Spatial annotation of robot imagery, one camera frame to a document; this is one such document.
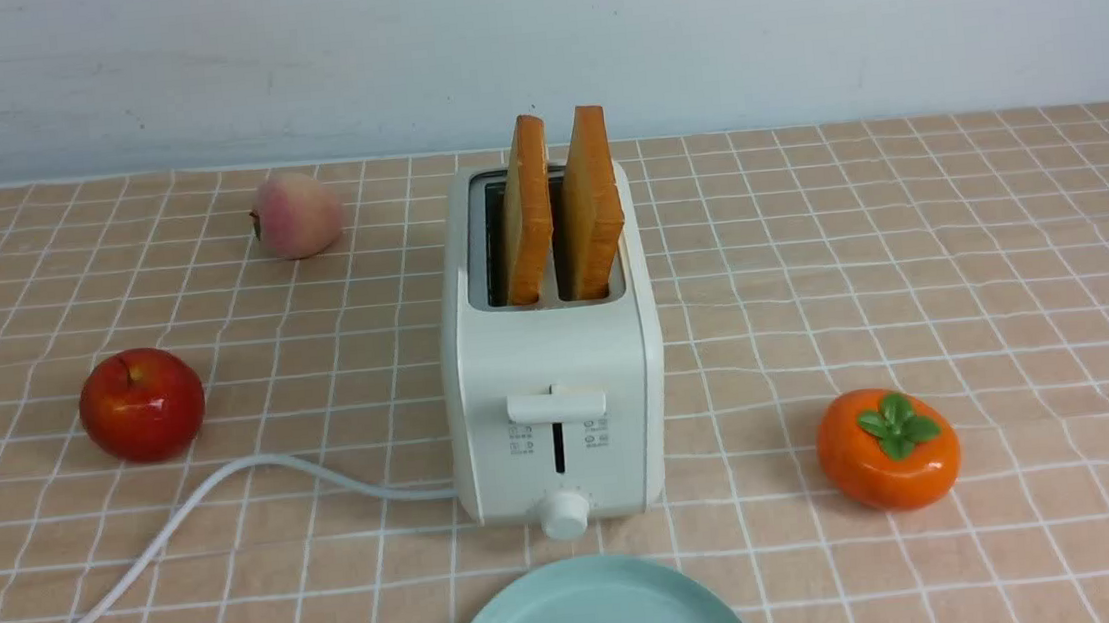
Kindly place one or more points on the toasted bread slice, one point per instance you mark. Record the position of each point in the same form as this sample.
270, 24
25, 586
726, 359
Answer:
592, 211
526, 216

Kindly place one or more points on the white two-slot toaster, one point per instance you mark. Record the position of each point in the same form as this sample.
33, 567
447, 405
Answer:
555, 412

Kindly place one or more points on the pink peach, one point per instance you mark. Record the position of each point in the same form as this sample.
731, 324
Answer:
295, 216

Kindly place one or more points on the orange persimmon with leaf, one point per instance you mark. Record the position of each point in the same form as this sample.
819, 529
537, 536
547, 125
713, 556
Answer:
888, 450

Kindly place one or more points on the red apple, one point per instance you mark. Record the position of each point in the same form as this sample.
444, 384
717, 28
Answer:
143, 405

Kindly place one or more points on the checkered peach tablecloth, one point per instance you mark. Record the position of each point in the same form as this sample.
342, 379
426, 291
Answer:
962, 259

